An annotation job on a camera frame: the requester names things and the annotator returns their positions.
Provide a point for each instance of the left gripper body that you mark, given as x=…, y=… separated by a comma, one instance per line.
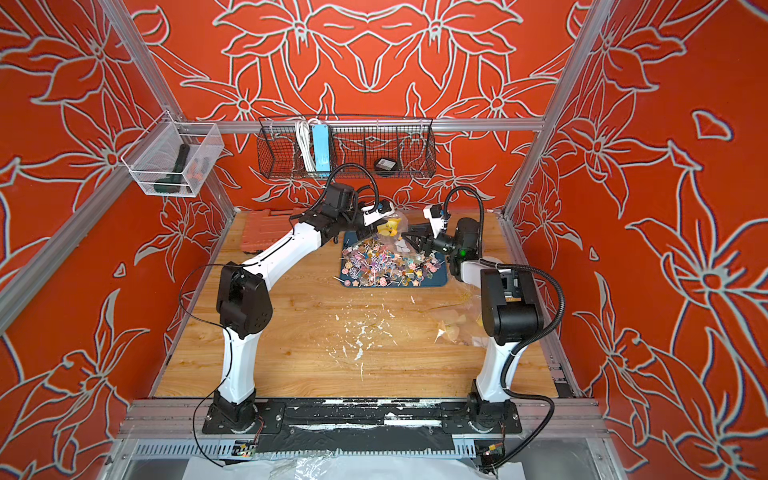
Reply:
x=351, y=221

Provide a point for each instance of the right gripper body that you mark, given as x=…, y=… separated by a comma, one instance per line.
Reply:
x=453, y=247

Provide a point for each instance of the blue plastic tray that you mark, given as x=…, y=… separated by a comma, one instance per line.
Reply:
x=393, y=282

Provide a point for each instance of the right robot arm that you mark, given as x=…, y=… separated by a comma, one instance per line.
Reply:
x=510, y=315

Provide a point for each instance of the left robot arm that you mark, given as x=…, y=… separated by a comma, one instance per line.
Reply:
x=245, y=307

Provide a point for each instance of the poured candy pile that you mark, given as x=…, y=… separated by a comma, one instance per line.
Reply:
x=390, y=264

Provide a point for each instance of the small black device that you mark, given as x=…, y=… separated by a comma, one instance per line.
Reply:
x=385, y=165

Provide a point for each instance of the light blue power bank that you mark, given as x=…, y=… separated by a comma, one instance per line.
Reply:
x=322, y=147

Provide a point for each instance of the orange tool case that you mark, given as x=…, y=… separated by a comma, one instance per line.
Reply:
x=263, y=228

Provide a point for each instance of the green black screwdriver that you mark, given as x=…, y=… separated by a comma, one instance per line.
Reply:
x=171, y=182

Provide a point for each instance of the clear acrylic box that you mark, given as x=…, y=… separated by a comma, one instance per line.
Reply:
x=153, y=153

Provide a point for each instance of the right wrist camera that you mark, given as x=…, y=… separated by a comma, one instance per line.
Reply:
x=437, y=218

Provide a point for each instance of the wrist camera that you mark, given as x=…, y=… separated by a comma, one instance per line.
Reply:
x=376, y=212
x=437, y=218

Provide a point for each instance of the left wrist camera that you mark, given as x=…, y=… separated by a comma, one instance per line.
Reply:
x=376, y=212

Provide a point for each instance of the black wire basket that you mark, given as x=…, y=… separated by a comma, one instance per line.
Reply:
x=285, y=146

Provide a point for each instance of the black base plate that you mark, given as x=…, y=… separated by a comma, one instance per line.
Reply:
x=451, y=416

